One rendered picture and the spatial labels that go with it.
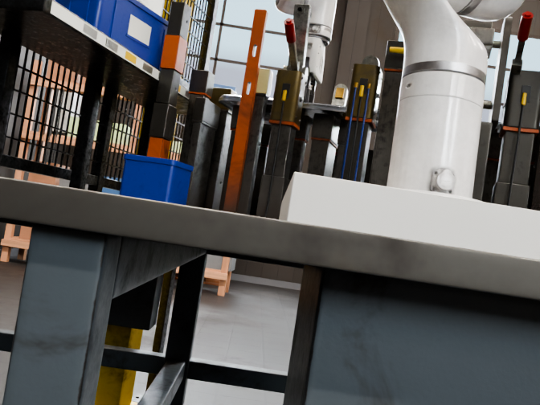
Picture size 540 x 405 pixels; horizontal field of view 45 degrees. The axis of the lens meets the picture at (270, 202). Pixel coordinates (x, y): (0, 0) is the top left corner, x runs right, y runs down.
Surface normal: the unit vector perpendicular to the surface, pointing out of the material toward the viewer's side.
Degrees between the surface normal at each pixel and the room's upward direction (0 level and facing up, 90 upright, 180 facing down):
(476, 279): 90
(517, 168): 90
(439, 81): 86
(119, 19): 90
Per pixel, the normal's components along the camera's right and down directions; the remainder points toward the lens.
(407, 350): 0.02, -0.04
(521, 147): -0.26, -0.08
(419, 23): -0.76, 0.18
